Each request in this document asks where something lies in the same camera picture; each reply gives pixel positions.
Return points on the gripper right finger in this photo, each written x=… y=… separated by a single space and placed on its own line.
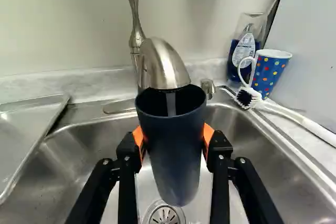
x=223 y=166

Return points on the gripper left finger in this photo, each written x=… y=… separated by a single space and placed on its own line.
x=126 y=166

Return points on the dark blue plastic cup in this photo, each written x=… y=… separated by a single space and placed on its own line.
x=172 y=150

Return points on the metal tray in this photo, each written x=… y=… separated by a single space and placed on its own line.
x=21 y=140

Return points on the stainless steel sink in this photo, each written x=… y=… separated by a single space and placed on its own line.
x=262 y=161

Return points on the white dish brush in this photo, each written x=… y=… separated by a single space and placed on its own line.
x=278 y=116

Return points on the small steel sink knob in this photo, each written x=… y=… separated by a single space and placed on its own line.
x=208 y=87

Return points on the blue polka dot mug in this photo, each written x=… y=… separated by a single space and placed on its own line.
x=270 y=73

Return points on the brushed steel tap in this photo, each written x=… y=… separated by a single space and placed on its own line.
x=155 y=58

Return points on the blue dish soap bottle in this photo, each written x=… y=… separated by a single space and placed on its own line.
x=242 y=51

